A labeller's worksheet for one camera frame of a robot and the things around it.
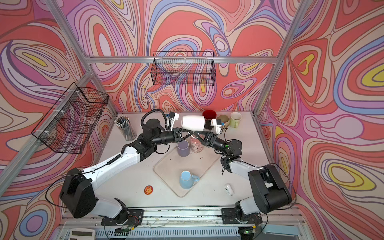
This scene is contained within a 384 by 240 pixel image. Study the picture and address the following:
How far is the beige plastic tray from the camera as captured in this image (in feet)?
2.77

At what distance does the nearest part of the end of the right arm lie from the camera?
2.20 ft

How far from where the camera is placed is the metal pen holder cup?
3.03 feet

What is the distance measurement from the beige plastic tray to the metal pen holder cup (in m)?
0.27

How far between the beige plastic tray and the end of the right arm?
0.24 meters

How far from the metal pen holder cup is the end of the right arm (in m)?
0.50
